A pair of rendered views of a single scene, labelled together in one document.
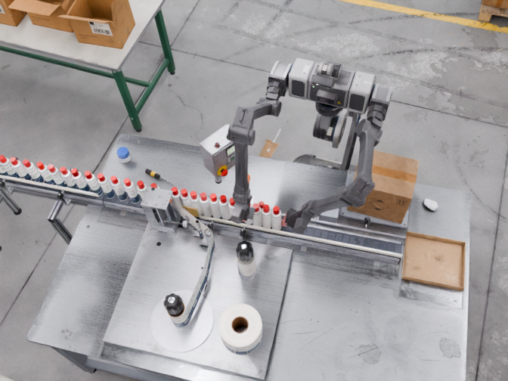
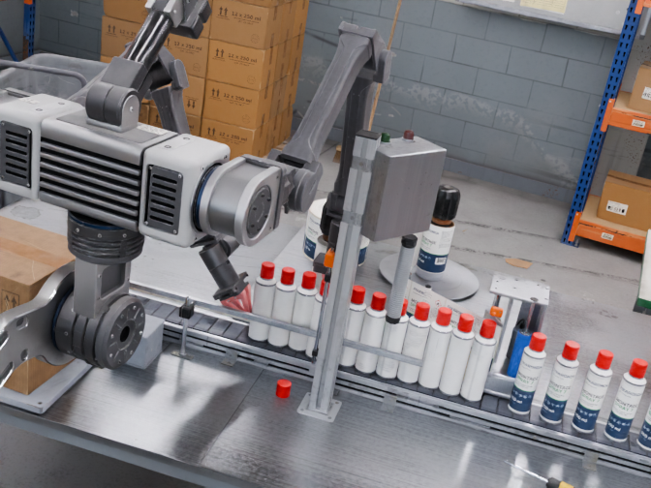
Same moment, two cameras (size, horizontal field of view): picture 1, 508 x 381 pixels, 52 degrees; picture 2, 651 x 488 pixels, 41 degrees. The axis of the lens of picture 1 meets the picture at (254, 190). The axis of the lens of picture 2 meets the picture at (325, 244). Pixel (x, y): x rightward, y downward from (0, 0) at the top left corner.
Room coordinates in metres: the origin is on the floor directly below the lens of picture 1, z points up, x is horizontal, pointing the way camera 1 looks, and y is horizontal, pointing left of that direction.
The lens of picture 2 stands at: (3.18, -0.18, 1.99)
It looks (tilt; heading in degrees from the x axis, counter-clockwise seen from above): 24 degrees down; 174
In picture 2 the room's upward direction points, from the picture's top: 10 degrees clockwise
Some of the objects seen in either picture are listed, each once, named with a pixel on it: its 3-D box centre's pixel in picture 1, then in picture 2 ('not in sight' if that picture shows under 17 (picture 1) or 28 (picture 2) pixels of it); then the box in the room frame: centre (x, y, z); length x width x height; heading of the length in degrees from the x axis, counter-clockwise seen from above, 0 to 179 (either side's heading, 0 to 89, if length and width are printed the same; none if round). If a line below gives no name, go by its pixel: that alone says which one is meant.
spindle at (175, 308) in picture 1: (177, 310); (438, 231); (0.82, 0.40, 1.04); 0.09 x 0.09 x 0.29
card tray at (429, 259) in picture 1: (434, 260); not in sight; (1.04, -0.89, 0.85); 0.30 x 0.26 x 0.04; 72
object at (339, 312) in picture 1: (261, 262); (293, 327); (1.12, -0.01, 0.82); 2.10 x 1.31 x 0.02; 72
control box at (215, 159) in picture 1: (222, 151); (394, 187); (1.45, 0.13, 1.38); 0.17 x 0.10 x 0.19; 127
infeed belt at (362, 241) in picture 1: (246, 223); (320, 361); (1.34, 0.05, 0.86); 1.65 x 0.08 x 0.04; 72
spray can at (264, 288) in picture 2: (276, 218); (263, 301); (1.29, -0.10, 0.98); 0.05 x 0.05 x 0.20
